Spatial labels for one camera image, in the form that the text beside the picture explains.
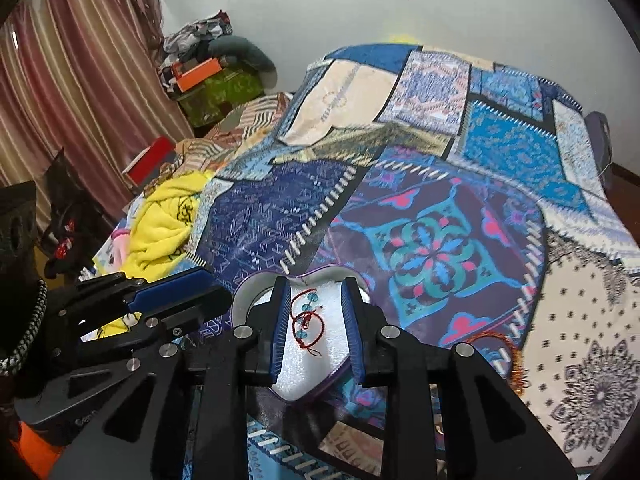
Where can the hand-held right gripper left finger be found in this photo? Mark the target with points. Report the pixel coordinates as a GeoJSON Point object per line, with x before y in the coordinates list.
{"type": "Point", "coordinates": [279, 332]}

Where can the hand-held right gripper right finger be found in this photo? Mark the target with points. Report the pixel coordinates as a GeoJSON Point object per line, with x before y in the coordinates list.
{"type": "Point", "coordinates": [353, 332]}

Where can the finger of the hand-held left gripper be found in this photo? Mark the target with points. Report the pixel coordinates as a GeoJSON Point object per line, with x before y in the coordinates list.
{"type": "Point", "coordinates": [200, 307]}
{"type": "Point", "coordinates": [167, 287]}

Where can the purple heart-shaped jewelry box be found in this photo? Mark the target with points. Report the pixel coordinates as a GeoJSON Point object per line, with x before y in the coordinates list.
{"type": "Point", "coordinates": [312, 360]}

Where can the yellow towel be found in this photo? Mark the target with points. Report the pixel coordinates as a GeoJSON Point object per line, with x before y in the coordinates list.
{"type": "Point", "coordinates": [160, 225]}

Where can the pastel cartoon printed sheet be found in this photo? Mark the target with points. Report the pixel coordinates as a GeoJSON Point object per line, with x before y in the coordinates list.
{"type": "Point", "coordinates": [115, 245]}

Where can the black bag with red print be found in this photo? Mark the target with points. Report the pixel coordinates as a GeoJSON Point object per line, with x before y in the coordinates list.
{"type": "Point", "coordinates": [75, 215]}

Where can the red box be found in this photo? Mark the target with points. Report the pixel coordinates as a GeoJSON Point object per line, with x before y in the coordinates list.
{"type": "Point", "coordinates": [147, 160]}

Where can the black perforated bag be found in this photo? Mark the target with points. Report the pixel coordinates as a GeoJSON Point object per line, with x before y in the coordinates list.
{"type": "Point", "coordinates": [17, 230]}

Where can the brown zigzag patterned cloth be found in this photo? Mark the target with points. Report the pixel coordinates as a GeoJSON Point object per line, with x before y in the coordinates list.
{"type": "Point", "coordinates": [235, 127]}

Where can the blue patchwork blanket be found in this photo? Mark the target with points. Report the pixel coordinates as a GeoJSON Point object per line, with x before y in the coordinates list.
{"type": "Point", "coordinates": [450, 185]}

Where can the green patterned box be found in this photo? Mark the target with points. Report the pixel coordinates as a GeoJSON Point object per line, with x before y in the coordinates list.
{"type": "Point", "coordinates": [217, 92]}

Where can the orange box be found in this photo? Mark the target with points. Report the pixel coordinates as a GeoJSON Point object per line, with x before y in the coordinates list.
{"type": "Point", "coordinates": [197, 74]}

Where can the pink striped curtain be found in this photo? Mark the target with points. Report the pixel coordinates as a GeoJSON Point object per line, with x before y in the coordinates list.
{"type": "Point", "coordinates": [75, 85]}

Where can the dark grey pillow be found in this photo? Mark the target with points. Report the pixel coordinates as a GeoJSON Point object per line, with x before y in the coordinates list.
{"type": "Point", "coordinates": [247, 52]}

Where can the pile of clothes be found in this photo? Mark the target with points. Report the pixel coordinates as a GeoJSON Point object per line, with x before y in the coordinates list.
{"type": "Point", "coordinates": [197, 35]}

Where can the grey blue cushion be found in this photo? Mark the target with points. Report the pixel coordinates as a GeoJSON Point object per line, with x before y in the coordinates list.
{"type": "Point", "coordinates": [599, 142]}

